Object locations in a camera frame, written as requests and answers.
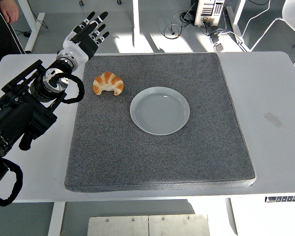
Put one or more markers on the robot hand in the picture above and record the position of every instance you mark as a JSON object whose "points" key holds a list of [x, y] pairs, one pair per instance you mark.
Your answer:
{"points": [[77, 50]]}

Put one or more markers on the croissant bread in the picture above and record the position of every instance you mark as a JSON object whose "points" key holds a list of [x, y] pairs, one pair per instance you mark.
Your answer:
{"points": [[113, 82]]}

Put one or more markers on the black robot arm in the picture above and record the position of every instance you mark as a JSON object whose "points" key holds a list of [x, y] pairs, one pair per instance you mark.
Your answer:
{"points": [[17, 108]]}

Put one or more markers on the grey round plate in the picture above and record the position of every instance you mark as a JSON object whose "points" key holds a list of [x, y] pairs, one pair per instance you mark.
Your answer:
{"points": [[159, 111]]}

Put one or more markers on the grey metal plate with screws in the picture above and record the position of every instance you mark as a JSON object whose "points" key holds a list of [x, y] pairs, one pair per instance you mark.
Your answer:
{"points": [[147, 226]]}

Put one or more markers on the white background table leg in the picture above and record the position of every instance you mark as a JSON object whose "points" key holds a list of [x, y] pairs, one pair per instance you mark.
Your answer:
{"points": [[33, 27], [237, 27], [136, 22]]}

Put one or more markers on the person's hand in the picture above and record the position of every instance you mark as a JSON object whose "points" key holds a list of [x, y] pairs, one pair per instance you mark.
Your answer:
{"points": [[9, 11]]}

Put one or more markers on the person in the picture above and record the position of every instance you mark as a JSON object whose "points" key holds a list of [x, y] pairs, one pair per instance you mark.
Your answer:
{"points": [[0, 37]]}

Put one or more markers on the grey speckled mat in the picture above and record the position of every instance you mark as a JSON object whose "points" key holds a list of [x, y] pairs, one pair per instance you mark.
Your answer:
{"points": [[150, 159]]}

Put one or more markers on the white computer tower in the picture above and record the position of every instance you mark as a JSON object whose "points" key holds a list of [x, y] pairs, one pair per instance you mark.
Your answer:
{"points": [[207, 12]]}

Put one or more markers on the grey power adapter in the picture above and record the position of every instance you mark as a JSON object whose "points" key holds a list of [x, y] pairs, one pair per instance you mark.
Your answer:
{"points": [[217, 46]]}

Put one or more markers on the white chair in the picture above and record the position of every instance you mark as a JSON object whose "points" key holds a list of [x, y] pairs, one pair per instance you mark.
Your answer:
{"points": [[293, 17]]}

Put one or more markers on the table control panel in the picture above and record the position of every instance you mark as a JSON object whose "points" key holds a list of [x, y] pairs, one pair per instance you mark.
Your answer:
{"points": [[285, 199]]}

